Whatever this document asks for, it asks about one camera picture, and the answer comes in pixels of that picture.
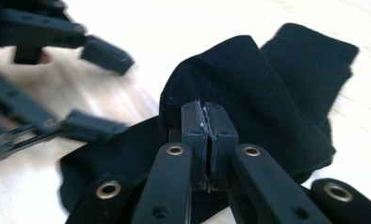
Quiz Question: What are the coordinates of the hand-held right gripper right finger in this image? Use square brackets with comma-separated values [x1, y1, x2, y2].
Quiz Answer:
[204, 103, 239, 191]

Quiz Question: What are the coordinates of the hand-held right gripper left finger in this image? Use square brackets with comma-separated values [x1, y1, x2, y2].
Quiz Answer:
[180, 100, 212, 191]

